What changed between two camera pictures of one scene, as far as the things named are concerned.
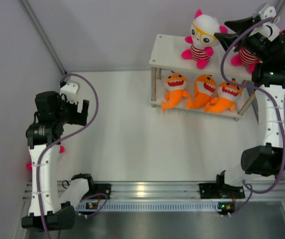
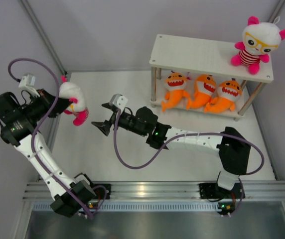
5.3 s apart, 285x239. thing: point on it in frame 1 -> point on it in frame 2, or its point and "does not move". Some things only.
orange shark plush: x=176 y=83 does not move
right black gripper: x=235 y=25 -> x=104 y=128
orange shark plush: x=205 y=85 does not move
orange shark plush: x=227 y=93 does not move
